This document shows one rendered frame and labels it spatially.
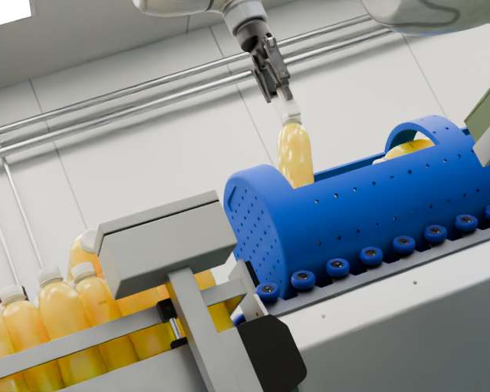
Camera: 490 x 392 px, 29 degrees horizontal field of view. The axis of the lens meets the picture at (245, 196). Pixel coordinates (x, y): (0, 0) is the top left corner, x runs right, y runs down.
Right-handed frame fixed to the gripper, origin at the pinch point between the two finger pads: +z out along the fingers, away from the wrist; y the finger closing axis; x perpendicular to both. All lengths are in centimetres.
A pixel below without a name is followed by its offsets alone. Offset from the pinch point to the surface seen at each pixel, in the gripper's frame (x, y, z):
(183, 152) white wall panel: -86, 323, -128
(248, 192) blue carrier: 19.4, -9.0, 19.2
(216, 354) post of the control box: 44, -32, 51
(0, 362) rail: 74, -22, 39
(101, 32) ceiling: -58, 297, -202
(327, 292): 14.1, -12.4, 43.3
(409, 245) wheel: -5.7, -12.7, 39.9
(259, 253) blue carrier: 19.3, -1.5, 29.5
